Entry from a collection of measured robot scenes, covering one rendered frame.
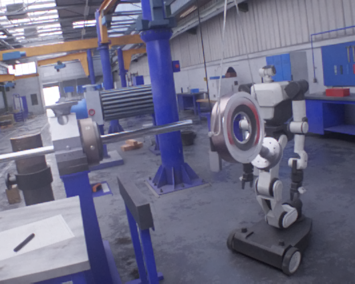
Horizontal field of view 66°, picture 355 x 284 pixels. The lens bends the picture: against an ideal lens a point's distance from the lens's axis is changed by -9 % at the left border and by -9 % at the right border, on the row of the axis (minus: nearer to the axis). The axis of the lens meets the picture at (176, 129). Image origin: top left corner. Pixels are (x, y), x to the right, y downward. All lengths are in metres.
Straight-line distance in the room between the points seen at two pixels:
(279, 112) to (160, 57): 2.19
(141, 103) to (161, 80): 2.03
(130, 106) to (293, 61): 3.71
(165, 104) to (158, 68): 0.49
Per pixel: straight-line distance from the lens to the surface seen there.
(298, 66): 7.07
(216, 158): 1.76
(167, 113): 3.96
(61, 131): 2.11
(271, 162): 1.73
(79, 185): 2.03
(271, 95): 2.12
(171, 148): 4.04
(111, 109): 5.81
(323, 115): 6.07
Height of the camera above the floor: 1.47
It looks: 9 degrees down
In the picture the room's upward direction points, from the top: 7 degrees counter-clockwise
